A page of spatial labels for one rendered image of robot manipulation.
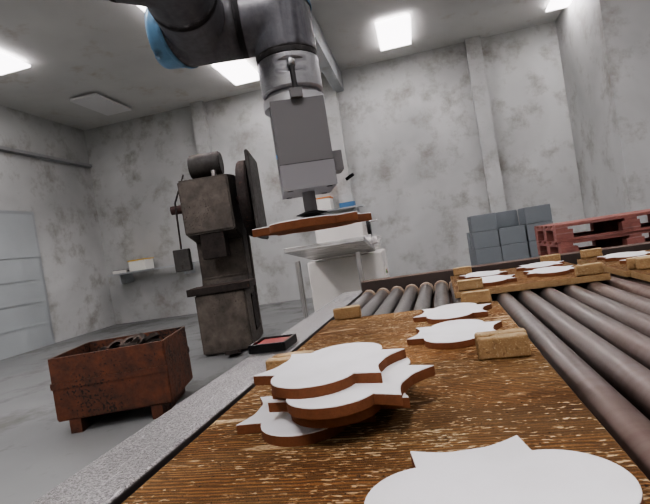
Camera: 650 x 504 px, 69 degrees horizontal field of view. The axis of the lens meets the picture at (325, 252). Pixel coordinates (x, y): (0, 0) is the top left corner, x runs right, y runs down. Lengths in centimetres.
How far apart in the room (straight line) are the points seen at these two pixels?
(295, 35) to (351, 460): 45
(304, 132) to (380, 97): 1026
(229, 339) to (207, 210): 158
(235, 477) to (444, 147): 1026
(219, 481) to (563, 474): 24
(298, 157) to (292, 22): 16
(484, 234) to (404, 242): 289
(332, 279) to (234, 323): 180
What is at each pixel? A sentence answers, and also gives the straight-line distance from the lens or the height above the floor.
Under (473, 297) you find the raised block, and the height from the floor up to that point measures 95.
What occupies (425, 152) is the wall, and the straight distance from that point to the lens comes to 1051.
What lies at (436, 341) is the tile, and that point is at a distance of 67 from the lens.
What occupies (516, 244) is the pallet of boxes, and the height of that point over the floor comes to 66.
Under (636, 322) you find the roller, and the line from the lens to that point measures 85.
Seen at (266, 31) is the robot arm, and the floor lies 135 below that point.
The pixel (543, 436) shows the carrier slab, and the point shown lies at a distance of 40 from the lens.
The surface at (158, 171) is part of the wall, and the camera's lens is 1213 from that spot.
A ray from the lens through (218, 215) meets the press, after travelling 585.
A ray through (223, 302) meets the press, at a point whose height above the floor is 63.
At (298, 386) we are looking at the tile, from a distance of 41.
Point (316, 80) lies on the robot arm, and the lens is 59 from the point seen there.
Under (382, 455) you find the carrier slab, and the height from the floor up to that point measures 94.
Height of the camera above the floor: 110
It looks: 1 degrees down
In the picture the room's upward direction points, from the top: 9 degrees counter-clockwise
